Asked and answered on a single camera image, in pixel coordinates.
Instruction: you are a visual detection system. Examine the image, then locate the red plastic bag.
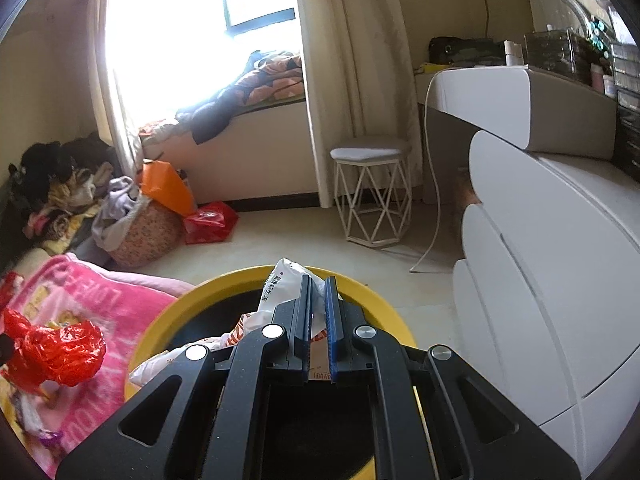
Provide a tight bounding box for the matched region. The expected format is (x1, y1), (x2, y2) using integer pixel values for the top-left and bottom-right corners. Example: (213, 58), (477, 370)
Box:
(1, 309), (106, 396)

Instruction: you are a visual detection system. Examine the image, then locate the purple snack wrapper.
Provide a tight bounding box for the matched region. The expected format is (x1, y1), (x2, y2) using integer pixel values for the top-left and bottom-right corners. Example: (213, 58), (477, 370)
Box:
(29, 427), (64, 448)

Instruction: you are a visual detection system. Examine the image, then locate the white printed plastic bag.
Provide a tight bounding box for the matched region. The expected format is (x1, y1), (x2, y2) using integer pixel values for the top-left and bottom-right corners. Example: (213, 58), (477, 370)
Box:
(128, 257), (334, 388)

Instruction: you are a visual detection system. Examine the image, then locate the yellow rimmed black trash bin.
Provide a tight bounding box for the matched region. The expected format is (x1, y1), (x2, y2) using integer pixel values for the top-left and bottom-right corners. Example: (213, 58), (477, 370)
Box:
(124, 263), (419, 480)

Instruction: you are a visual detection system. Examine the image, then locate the pink cartoon fleece blanket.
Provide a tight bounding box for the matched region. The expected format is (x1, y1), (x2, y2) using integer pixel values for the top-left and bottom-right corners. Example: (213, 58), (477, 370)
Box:
(1, 256), (193, 478)

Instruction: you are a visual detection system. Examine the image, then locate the white vanity dresser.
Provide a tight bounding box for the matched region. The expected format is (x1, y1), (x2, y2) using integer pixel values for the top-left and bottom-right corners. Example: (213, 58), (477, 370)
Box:
(424, 65), (639, 479)

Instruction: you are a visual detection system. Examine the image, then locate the floral laundry basket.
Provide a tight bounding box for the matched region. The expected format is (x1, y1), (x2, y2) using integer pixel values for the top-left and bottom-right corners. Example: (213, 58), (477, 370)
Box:
(107, 202), (183, 269)

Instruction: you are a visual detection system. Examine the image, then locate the red bag on floor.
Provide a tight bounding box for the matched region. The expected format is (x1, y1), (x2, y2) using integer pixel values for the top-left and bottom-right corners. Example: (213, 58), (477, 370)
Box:
(182, 202), (239, 245)

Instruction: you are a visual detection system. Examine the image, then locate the lavender white garment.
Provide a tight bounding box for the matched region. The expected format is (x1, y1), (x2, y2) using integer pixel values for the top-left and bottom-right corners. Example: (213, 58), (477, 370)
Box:
(91, 176), (151, 252)

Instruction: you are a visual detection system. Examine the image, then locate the orange paper bag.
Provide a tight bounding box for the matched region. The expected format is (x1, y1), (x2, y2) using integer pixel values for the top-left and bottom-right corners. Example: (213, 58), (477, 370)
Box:
(141, 160), (196, 217)

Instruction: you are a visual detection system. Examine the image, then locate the pile of clothes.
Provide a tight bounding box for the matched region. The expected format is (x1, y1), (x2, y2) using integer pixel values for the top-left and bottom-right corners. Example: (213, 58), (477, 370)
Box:
(1, 132), (122, 256)

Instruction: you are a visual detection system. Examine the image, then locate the dark jacket on sill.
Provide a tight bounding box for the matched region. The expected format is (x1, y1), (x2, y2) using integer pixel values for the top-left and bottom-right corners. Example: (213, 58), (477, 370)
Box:
(175, 50), (265, 145)

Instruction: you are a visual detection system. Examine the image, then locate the orange patterned quilt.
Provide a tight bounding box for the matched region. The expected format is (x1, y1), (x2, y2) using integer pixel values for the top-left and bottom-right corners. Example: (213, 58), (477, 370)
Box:
(232, 52), (305, 108)

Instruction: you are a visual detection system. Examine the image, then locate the dark camouflage bag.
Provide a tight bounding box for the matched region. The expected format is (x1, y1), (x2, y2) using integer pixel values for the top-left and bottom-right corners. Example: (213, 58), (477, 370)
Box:
(427, 36), (506, 67)

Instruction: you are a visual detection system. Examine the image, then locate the cream right curtain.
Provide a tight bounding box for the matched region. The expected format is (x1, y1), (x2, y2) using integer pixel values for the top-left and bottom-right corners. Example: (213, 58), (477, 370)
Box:
(297, 0), (422, 208)

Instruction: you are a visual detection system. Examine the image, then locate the cream curtain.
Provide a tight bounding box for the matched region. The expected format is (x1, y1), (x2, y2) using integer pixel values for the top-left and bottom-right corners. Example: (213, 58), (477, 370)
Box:
(87, 0), (143, 179)
(297, 0), (422, 208)

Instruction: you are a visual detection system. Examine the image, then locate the clear cosmetic organizer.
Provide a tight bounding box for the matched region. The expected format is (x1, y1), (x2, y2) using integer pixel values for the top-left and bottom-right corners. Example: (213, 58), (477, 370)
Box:
(524, 22), (639, 114)

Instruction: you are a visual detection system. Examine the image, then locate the cream left curtain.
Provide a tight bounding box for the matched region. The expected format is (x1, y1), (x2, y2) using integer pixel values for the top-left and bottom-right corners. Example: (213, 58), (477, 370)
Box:
(87, 0), (143, 179)

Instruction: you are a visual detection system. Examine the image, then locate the white wire stool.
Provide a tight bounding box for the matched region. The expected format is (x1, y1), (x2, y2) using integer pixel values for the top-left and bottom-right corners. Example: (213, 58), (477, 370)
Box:
(330, 136), (412, 248)

